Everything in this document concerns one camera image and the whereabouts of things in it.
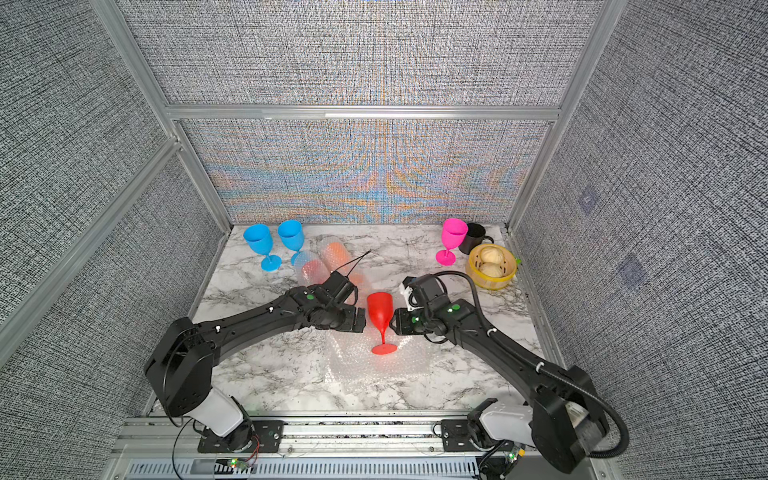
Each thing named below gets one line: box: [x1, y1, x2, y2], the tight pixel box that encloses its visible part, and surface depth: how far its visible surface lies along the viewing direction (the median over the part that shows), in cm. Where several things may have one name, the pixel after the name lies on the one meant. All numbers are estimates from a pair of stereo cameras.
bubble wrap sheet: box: [324, 325, 439, 385], surface depth 85 cm
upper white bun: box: [480, 246, 504, 264], surface depth 105 cm
